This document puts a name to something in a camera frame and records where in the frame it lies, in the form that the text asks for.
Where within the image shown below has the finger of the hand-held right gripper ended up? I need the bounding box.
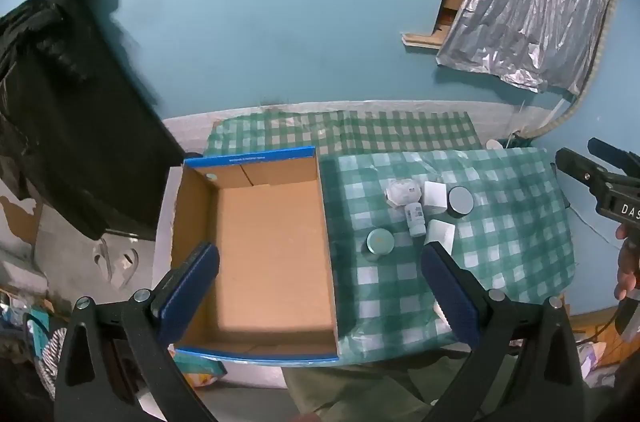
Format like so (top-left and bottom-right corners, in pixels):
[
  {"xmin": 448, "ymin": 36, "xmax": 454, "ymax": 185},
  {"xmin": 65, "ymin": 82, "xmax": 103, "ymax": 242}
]
[
  {"xmin": 587, "ymin": 137, "xmax": 640, "ymax": 178},
  {"xmin": 555, "ymin": 147, "xmax": 610, "ymax": 192}
]

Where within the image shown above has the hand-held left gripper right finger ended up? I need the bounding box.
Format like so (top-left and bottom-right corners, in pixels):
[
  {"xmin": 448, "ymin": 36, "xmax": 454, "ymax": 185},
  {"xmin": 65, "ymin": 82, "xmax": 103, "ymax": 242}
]
[{"xmin": 420, "ymin": 241, "xmax": 586, "ymax": 422}]

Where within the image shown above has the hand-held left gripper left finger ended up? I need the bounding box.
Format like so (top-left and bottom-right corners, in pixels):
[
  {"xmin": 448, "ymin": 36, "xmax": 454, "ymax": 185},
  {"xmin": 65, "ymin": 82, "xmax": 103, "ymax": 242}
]
[{"xmin": 54, "ymin": 243, "xmax": 221, "ymax": 422}]

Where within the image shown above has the white rounded case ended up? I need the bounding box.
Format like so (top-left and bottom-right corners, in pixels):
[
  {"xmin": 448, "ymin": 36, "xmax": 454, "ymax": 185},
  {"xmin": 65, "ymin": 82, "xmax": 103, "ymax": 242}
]
[{"xmin": 424, "ymin": 219, "xmax": 457, "ymax": 253}]

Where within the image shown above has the cardboard box blue rim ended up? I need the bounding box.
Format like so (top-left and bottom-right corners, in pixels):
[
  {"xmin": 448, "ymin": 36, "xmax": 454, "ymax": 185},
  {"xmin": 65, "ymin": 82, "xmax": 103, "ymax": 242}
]
[{"xmin": 170, "ymin": 145, "xmax": 341, "ymax": 362}]

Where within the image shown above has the teal round tin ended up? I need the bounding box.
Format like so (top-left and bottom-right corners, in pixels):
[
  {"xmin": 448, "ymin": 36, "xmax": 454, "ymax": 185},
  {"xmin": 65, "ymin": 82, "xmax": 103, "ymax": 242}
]
[{"xmin": 364, "ymin": 228, "xmax": 396, "ymax": 263}]

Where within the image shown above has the dark round tin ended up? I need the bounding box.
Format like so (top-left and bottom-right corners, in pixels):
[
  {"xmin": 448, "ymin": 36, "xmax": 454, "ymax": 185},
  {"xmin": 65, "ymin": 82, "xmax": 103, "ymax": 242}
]
[{"xmin": 447, "ymin": 186, "xmax": 476, "ymax": 218}]

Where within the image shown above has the white square box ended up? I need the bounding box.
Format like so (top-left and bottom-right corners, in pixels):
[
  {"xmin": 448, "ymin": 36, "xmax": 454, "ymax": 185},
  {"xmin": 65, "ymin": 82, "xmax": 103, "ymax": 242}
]
[{"xmin": 422, "ymin": 181, "xmax": 448, "ymax": 209}]

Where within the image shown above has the person's right hand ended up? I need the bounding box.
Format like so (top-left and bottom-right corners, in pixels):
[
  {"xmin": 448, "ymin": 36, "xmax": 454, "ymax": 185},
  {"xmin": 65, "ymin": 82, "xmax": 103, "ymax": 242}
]
[{"xmin": 615, "ymin": 222, "xmax": 640, "ymax": 301}]

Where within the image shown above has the grey slipper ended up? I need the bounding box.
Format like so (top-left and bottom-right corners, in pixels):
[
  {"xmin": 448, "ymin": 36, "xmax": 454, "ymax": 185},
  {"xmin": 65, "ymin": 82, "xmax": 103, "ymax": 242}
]
[
  {"xmin": 112, "ymin": 247, "xmax": 140, "ymax": 290},
  {"xmin": 95, "ymin": 238, "xmax": 113, "ymax": 283}
]

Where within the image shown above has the green checked tablecloth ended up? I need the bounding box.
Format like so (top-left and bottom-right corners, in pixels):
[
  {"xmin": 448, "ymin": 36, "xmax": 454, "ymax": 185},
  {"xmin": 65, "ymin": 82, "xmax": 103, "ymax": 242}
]
[{"xmin": 202, "ymin": 109, "xmax": 576, "ymax": 360}]

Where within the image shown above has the white pill bottle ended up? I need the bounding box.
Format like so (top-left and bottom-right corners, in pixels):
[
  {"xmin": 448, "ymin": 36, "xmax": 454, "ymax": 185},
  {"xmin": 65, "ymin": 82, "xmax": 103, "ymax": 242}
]
[{"xmin": 405, "ymin": 202, "xmax": 427, "ymax": 238}]

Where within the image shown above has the crumpled white packet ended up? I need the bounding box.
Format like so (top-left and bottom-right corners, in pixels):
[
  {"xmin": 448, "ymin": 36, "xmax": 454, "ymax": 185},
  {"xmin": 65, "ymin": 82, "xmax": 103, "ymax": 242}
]
[{"xmin": 385, "ymin": 179, "xmax": 420, "ymax": 208}]

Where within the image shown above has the striped cloth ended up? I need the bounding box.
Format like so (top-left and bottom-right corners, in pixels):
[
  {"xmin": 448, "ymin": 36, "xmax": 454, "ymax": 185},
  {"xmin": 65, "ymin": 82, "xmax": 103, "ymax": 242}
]
[{"xmin": 37, "ymin": 327, "xmax": 68, "ymax": 398}]

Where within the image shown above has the teal cardboard box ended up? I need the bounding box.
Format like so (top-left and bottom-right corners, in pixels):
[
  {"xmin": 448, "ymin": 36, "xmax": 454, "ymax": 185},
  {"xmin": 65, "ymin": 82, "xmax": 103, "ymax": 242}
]
[{"xmin": 24, "ymin": 307, "xmax": 57, "ymax": 345}]

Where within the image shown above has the cardboard strip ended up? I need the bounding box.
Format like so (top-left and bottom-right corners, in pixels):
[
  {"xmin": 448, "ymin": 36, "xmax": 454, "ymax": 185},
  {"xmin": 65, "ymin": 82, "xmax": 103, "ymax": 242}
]
[{"xmin": 402, "ymin": 30, "xmax": 451, "ymax": 50}]

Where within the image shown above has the black plastic bag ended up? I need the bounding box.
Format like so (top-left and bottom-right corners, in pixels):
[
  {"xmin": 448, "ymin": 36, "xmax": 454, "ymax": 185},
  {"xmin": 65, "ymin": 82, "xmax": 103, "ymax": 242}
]
[{"xmin": 0, "ymin": 0, "xmax": 201, "ymax": 243}]

